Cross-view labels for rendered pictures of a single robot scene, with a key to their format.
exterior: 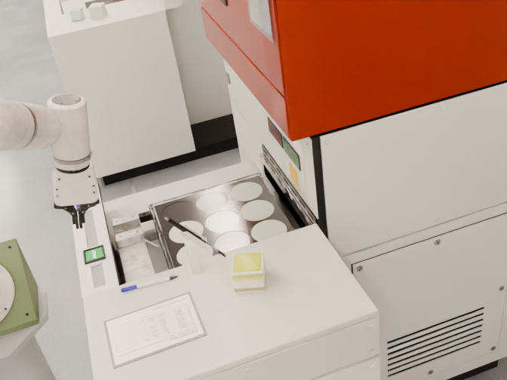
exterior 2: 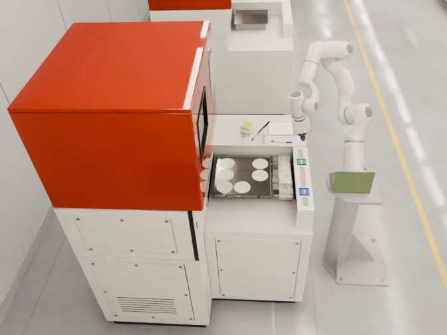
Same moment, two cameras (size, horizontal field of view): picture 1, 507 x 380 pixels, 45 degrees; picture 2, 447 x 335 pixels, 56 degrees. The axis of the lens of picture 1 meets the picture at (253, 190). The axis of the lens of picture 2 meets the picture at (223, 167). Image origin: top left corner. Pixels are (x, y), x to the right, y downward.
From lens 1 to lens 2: 341 cm
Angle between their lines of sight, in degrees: 101
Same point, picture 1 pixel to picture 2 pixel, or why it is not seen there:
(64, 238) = not seen: outside the picture
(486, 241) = not seen: hidden behind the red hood
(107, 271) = (296, 153)
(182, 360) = (276, 118)
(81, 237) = (306, 173)
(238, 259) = (249, 125)
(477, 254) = not seen: hidden behind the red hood
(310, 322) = (236, 117)
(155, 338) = (283, 125)
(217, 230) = (247, 171)
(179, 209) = (259, 188)
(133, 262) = (286, 173)
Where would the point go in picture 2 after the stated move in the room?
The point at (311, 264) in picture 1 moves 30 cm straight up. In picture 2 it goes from (224, 131) to (222, 94)
